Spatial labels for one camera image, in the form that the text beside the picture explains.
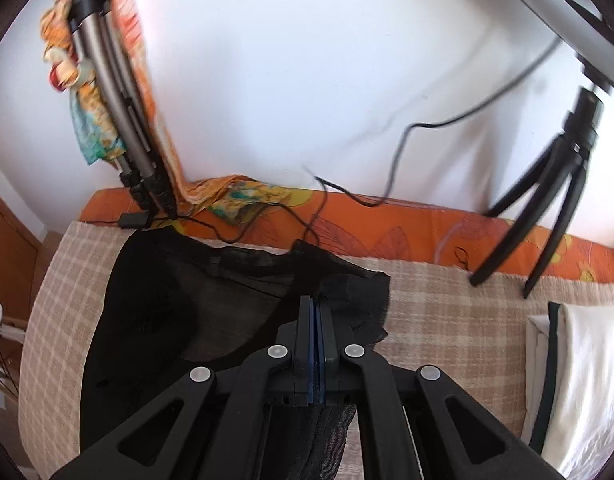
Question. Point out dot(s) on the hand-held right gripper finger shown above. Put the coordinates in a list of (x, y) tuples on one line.
[(321, 370), (312, 370)]

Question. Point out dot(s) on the black mesh garment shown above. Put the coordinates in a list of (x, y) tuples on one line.
[(187, 310)]

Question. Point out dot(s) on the beige checked blanket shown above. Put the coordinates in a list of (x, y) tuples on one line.
[(462, 320)]

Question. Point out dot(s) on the folded white cloth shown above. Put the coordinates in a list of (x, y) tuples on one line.
[(592, 360)]

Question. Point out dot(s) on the wooden door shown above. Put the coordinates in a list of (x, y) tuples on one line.
[(7, 250)]

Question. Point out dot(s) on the folded silver tripod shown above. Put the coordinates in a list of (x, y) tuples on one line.
[(94, 50)]

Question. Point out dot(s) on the orange patterned scarf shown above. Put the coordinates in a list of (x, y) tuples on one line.
[(132, 15)]

